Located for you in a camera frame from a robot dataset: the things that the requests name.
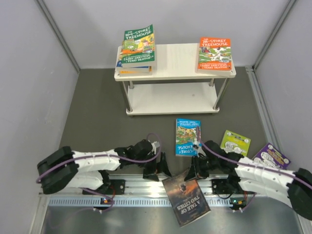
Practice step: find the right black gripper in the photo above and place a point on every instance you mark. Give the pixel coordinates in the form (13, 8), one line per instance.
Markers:
(196, 170)

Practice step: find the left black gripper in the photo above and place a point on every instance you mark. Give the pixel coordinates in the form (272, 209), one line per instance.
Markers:
(161, 166)

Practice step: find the dark tale of cities book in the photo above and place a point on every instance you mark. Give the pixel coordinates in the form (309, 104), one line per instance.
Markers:
(186, 198)

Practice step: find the light blue storey treehouse book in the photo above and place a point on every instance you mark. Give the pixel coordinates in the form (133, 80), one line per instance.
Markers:
(186, 136)

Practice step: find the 130-storey treehouse book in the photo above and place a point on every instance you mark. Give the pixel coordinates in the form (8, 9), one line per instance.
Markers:
(135, 72)

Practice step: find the blue 91-storey treehouse book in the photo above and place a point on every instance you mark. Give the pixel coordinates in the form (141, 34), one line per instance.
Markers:
(119, 66)

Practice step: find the green 104-storey treehouse book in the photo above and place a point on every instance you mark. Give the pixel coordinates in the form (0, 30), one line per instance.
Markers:
(139, 47)

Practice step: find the orange 78-storey treehouse book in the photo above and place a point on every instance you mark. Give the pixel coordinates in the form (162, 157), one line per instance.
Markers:
(214, 56)

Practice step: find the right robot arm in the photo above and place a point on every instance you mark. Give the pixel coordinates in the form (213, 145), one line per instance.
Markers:
(300, 199)

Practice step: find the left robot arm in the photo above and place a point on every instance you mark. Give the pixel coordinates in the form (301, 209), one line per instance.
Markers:
(66, 168)

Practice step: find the lime green cartoon book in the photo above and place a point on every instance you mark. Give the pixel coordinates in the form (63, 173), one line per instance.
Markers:
(233, 142)

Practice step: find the purple cartoon book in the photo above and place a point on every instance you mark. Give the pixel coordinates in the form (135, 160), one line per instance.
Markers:
(270, 156)

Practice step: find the white two-tier wooden shelf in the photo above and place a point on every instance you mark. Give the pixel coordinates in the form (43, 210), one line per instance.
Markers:
(174, 87)

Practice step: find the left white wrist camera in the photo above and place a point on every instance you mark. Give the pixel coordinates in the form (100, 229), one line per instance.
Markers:
(155, 145)

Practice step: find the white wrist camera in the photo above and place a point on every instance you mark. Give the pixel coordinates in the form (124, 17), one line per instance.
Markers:
(155, 145)
(199, 151)

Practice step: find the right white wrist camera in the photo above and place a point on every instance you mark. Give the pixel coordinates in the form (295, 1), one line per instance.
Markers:
(199, 151)

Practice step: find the aluminium mounting rail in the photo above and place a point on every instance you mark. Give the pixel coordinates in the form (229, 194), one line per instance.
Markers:
(146, 186)

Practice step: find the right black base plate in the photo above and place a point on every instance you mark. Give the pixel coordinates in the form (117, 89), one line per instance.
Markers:
(219, 187)

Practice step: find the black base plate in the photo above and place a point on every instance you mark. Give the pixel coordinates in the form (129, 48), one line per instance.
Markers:
(114, 187)
(219, 187)

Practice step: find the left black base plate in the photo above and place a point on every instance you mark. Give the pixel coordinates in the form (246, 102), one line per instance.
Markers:
(114, 187)

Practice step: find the slotted grey cable duct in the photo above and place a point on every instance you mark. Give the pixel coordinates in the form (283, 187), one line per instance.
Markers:
(85, 201)

